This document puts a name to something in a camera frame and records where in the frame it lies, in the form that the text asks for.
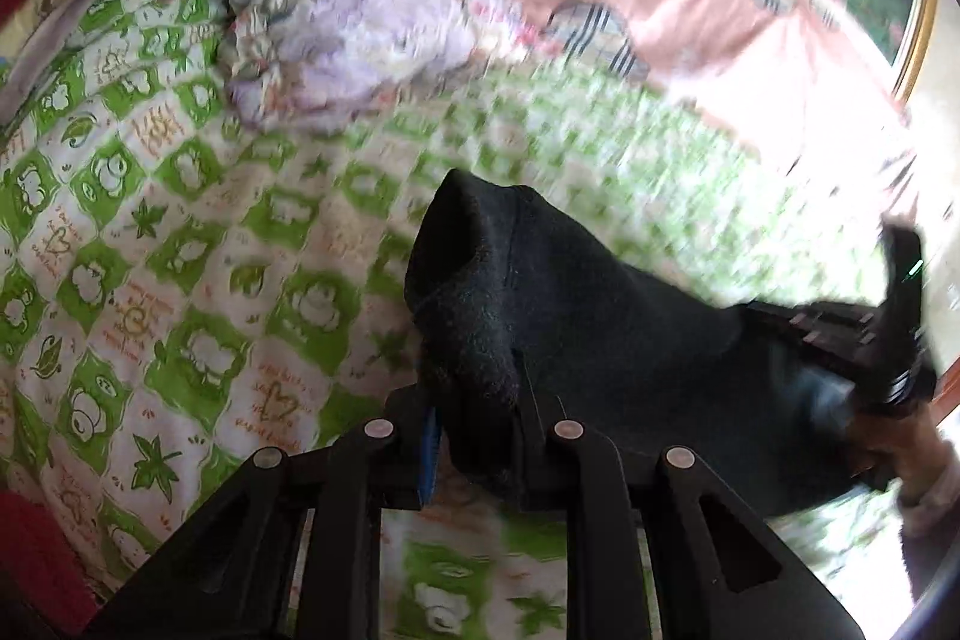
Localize black pants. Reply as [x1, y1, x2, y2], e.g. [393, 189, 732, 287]
[403, 167, 901, 522]

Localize person's right hand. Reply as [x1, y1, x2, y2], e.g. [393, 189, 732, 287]
[846, 411, 950, 500]

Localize person's right forearm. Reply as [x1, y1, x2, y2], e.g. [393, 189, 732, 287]
[896, 481, 960, 620]

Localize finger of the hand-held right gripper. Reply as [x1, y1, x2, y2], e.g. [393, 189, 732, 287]
[742, 299, 884, 380]

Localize green patterned bed quilt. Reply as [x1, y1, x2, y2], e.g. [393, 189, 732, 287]
[0, 0, 908, 640]

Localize crumpled lavender floral cloth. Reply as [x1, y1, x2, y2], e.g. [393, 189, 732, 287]
[217, 0, 541, 131]

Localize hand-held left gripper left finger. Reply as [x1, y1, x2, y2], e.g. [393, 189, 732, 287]
[82, 385, 445, 640]

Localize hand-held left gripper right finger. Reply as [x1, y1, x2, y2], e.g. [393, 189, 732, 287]
[516, 416, 865, 640]

